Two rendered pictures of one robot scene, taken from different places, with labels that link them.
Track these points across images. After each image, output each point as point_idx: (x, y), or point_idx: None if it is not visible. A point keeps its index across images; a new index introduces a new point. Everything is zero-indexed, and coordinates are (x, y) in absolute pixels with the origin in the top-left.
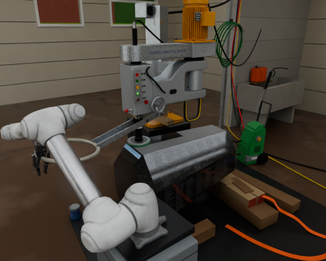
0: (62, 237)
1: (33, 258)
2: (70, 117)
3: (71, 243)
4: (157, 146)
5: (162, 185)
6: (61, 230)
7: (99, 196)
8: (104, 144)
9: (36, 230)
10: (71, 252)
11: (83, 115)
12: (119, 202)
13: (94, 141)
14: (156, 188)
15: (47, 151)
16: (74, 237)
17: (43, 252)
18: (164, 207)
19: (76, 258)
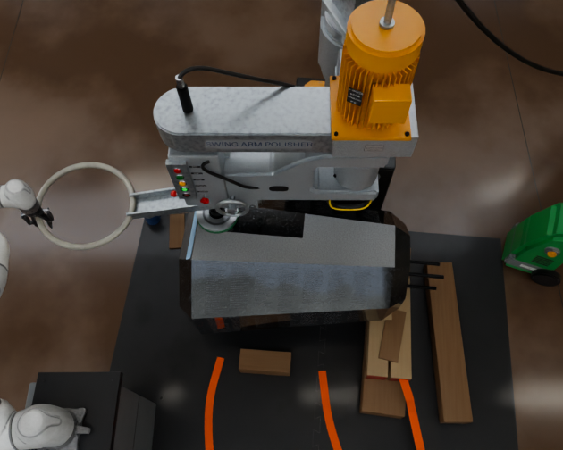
0: (121, 245)
1: (77, 260)
2: None
3: (123, 262)
4: (231, 247)
5: (205, 312)
6: (126, 232)
7: None
8: (139, 216)
9: (102, 212)
10: (116, 279)
11: None
12: (14, 416)
13: (135, 196)
14: (191, 313)
15: (45, 212)
16: (132, 254)
17: (90, 258)
18: (109, 407)
19: (116, 290)
